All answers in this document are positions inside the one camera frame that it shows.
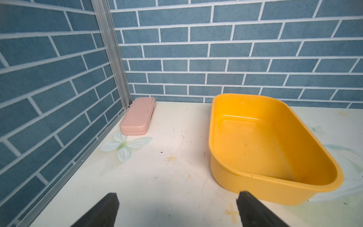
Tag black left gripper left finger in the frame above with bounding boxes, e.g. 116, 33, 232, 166
71, 193, 120, 227

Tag aluminium corner frame post left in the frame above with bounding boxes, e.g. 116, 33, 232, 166
91, 0, 132, 110

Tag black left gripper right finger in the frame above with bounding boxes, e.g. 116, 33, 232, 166
236, 191, 288, 227

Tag pink pencil case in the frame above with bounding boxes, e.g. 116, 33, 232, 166
120, 97, 156, 136

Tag yellow plastic storage box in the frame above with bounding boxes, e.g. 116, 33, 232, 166
209, 94, 344, 205

